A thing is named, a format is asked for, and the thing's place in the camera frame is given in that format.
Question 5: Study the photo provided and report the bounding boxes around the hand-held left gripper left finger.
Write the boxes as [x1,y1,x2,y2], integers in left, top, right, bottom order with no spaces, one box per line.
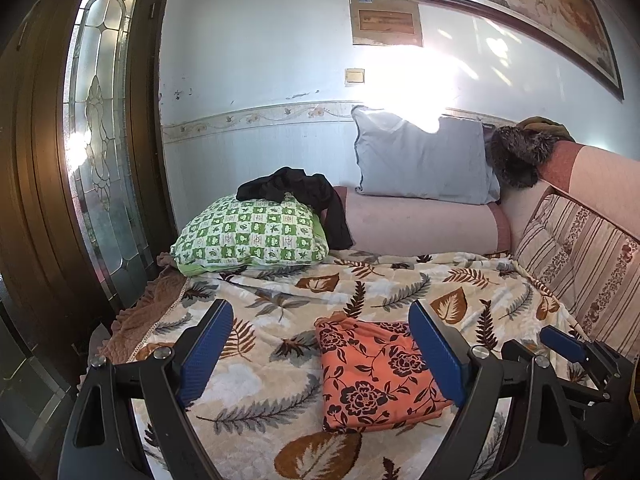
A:
[59,299,235,480]

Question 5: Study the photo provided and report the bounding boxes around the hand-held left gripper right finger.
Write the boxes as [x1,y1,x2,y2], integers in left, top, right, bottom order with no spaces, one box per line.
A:
[407,300,586,480]

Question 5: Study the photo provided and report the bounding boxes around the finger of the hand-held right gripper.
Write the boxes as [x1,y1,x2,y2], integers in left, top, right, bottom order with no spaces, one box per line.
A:
[539,325,592,364]
[501,339,540,362]

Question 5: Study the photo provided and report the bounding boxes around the orange floral shirt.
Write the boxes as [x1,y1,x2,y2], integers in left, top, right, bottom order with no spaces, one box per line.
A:
[314,311,454,434]

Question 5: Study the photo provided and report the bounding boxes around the brown quilted bedspread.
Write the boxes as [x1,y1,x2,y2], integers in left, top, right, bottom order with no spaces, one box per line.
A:
[87,252,194,367]

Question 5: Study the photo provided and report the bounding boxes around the striped sofa cushion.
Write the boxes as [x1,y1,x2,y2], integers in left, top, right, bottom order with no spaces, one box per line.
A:
[512,192,640,361]

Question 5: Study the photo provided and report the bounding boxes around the leaf print blanket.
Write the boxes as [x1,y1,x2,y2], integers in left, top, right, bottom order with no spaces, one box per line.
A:
[125,250,593,480]

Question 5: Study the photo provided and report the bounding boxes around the green checked pillow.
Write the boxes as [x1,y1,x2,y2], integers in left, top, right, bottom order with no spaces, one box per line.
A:
[170,194,330,277]

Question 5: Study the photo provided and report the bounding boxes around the pink bolster cushion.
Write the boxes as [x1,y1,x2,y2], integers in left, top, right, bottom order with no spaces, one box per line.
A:
[330,186,512,257]

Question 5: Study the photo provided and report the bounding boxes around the pink sofa backrest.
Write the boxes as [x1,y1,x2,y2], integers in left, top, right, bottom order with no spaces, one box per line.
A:
[500,140,640,246]

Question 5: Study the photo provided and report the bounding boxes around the black garment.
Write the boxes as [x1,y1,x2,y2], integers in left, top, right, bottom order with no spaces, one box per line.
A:
[236,166,354,250]

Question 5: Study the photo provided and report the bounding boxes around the dark fur trimmed garment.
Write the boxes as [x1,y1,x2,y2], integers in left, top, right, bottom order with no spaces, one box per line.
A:
[487,125,558,189]

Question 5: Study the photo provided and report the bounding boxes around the light blue pillow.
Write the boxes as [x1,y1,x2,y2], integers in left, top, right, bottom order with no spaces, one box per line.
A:
[351,105,501,206]

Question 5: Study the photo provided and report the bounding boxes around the olive garment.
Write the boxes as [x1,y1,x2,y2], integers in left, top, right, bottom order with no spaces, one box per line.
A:
[517,116,576,144]

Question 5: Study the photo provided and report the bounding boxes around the wooden door with leaded glass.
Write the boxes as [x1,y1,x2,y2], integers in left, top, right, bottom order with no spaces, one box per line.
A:
[0,0,177,411]

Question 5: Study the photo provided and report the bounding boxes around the framed wall plaque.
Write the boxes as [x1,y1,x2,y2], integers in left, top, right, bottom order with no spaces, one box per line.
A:
[349,0,424,47]

